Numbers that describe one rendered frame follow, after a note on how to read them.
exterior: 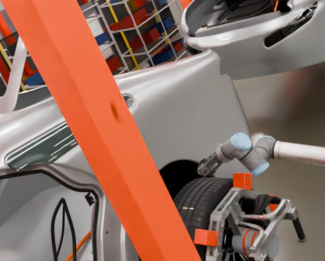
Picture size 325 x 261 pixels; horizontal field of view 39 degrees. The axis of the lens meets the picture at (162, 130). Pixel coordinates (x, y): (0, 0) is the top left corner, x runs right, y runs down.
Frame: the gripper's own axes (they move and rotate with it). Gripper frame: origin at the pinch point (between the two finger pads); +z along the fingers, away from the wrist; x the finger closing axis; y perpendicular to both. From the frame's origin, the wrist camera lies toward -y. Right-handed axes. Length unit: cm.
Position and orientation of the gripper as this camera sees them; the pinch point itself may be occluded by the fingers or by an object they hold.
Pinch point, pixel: (198, 173)
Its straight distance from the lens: 239.3
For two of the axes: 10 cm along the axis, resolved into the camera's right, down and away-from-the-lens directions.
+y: 6.0, -4.5, 6.6
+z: -4.7, 4.6, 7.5
